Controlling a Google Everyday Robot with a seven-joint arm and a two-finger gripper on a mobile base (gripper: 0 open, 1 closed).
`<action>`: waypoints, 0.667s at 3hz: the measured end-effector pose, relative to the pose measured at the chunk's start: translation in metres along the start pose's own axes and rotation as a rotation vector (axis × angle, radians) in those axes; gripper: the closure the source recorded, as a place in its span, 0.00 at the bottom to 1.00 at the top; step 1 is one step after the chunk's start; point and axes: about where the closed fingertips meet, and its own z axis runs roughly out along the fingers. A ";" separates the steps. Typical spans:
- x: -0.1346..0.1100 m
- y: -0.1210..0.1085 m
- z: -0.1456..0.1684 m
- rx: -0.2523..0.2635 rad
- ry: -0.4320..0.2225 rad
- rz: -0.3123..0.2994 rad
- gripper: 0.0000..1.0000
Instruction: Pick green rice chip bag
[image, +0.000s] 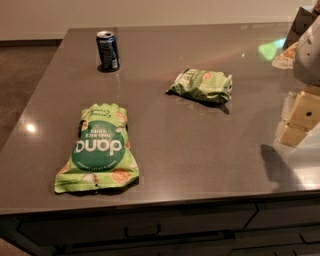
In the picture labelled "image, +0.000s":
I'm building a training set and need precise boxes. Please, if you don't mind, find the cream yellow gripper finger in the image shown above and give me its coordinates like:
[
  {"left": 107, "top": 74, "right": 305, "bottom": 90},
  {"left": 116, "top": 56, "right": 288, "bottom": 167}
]
[{"left": 278, "top": 87, "right": 320, "bottom": 147}]

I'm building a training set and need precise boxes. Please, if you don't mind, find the green Dang rice chip bag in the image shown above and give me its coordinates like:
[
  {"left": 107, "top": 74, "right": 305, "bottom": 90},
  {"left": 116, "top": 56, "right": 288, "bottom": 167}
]
[{"left": 54, "top": 103, "right": 139, "bottom": 194}]

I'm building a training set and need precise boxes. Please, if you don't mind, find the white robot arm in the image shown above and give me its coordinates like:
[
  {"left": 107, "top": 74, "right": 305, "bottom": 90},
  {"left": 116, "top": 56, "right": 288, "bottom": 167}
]
[{"left": 277, "top": 17, "right": 320, "bottom": 147}]

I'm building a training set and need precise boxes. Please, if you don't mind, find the small green snack bag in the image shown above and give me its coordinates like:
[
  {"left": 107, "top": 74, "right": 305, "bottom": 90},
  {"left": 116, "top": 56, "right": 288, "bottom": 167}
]
[{"left": 168, "top": 68, "right": 232, "bottom": 103}]

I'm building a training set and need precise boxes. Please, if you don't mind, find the dark box in corner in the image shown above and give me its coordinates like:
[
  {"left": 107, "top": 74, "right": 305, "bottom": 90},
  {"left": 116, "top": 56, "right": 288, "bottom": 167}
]
[{"left": 282, "top": 6, "right": 319, "bottom": 50}]

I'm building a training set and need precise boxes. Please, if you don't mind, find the blue soda can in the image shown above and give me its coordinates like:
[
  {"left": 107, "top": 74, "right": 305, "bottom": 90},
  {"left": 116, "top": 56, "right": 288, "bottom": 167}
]
[{"left": 96, "top": 31, "right": 120, "bottom": 72}]

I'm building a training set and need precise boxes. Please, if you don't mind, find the dark cabinet drawer front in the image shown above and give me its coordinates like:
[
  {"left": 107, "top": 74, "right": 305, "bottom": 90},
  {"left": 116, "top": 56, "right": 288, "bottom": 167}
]
[{"left": 19, "top": 204, "right": 256, "bottom": 246}]

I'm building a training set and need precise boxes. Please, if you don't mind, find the dark drawer handle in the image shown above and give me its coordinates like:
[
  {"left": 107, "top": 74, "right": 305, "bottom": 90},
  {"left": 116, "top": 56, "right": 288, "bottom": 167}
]
[{"left": 124, "top": 223, "right": 161, "bottom": 239}]

